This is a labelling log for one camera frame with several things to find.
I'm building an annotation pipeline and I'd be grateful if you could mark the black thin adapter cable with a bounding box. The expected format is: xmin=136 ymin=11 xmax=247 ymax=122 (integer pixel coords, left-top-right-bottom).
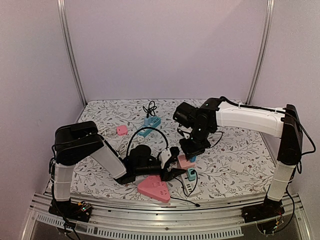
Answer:
xmin=171 ymin=169 xmax=202 ymax=208

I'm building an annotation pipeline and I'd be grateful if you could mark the blue plug adapter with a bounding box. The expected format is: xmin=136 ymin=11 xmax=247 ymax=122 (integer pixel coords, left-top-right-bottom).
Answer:
xmin=189 ymin=156 xmax=197 ymax=163

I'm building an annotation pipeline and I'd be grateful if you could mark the white power strip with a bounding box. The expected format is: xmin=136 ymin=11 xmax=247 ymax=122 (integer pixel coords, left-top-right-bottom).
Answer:
xmin=180 ymin=173 xmax=201 ymax=198

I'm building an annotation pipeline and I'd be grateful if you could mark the pink power strip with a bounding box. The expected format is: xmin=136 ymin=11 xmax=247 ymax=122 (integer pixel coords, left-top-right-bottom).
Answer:
xmin=137 ymin=175 xmax=171 ymax=203

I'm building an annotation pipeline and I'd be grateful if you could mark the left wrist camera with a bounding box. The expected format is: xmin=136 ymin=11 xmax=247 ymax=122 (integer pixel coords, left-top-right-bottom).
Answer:
xmin=159 ymin=146 xmax=180 ymax=169

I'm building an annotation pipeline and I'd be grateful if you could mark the teal small adapter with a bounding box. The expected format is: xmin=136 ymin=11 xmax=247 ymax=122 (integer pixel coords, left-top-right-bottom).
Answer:
xmin=187 ymin=167 xmax=197 ymax=182

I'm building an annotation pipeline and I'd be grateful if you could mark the teal power strip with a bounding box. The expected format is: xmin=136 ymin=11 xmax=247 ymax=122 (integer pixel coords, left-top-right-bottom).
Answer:
xmin=137 ymin=116 xmax=161 ymax=138

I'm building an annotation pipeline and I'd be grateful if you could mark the left aluminium frame post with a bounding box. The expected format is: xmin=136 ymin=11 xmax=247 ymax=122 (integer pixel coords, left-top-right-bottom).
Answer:
xmin=56 ymin=0 xmax=88 ymax=107

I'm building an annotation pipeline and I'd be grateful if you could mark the aluminium front rail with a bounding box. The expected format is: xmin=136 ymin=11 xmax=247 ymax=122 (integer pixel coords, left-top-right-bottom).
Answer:
xmin=18 ymin=192 xmax=311 ymax=240

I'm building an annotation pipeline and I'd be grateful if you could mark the white square adapter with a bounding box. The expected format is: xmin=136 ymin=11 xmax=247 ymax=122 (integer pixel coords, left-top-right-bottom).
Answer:
xmin=230 ymin=161 xmax=245 ymax=173

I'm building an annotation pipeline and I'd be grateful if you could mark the aluminium frame post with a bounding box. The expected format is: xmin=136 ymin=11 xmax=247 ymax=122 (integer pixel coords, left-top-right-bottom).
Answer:
xmin=245 ymin=0 xmax=275 ymax=105
xmin=56 ymin=0 xmax=88 ymax=107

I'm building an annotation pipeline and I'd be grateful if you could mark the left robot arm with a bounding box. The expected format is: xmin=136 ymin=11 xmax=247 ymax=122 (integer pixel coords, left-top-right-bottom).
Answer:
xmin=48 ymin=121 xmax=186 ymax=222

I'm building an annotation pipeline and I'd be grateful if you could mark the pink cube socket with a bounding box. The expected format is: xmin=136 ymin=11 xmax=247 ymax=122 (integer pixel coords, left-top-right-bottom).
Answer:
xmin=177 ymin=154 xmax=196 ymax=170

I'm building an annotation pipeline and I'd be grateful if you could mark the pink flat plug adapter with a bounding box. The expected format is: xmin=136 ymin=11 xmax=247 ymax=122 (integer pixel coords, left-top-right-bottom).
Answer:
xmin=116 ymin=125 xmax=128 ymax=136

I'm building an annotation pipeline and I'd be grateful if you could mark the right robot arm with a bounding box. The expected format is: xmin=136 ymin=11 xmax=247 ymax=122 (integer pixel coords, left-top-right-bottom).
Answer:
xmin=172 ymin=96 xmax=316 ymax=223

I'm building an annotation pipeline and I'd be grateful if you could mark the light blue charger plug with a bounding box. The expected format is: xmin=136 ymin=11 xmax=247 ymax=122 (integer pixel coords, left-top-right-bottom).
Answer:
xmin=143 ymin=116 xmax=153 ymax=126

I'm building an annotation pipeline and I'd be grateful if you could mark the white coiled power cord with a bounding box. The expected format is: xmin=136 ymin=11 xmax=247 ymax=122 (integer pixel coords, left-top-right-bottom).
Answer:
xmin=96 ymin=123 xmax=118 ymax=137

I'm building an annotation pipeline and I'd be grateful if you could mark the floral table mat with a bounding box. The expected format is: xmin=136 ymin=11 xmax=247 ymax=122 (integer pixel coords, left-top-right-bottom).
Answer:
xmin=70 ymin=99 xmax=275 ymax=201

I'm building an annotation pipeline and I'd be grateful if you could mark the right aluminium frame post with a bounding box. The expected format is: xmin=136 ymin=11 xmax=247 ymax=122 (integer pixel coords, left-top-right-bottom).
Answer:
xmin=245 ymin=0 xmax=275 ymax=105

